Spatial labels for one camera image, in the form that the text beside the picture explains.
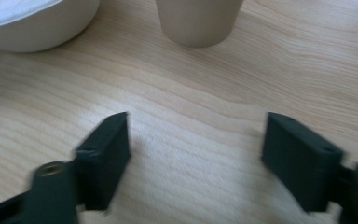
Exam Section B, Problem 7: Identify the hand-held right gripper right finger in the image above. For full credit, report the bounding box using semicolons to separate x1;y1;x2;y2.
260;111;347;215

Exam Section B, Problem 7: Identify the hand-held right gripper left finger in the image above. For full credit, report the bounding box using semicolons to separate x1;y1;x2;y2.
74;111;132;215

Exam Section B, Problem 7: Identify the beige paper cup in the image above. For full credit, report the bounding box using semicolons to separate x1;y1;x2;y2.
154;0;245;49

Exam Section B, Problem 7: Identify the white paper bowl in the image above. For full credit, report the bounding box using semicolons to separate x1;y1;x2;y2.
0;0;101;53

